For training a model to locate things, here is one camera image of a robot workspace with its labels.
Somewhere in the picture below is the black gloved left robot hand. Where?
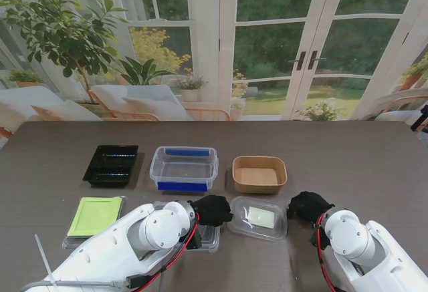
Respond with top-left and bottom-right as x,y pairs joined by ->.
187,194 -> 233,228

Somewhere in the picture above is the clear lid with white label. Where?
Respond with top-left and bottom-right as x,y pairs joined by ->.
227,196 -> 289,243

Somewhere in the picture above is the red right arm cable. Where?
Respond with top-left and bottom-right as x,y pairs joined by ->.
316,213 -> 338,292

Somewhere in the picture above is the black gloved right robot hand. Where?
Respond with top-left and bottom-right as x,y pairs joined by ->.
286,190 -> 335,229

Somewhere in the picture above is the brown kraft paper bowl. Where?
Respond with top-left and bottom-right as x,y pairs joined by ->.
231,155 -> 288,195

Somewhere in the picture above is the grey cable with black plug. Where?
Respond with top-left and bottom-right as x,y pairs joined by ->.
19,273 -> 148,292

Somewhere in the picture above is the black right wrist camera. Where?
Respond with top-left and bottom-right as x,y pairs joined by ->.
309,228 -> 324,249

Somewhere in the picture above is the black tripod stand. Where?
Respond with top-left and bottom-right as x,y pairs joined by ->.
410,104 -> 428,132

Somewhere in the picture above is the black plastic food tray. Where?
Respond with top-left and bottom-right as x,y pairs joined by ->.
82,144 -> 140,186

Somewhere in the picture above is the white cable tie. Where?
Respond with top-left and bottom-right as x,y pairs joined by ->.
34,233 -> 56,286

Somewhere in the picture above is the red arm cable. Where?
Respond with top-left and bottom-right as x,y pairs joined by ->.
136,213 -> 201,289
316,213 -> 338,292

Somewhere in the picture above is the clear lid with blue sticker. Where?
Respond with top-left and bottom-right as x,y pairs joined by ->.
180,225 -> 221,254

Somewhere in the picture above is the clear lid with green sheet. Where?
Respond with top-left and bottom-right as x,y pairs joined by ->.
62,195 -> 130,249

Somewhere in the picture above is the clear container with blue clips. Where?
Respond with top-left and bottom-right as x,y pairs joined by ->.
149,146 -> 220,194

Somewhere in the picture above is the red left arm cable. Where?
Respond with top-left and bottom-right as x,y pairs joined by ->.
136,213 -> 201,289

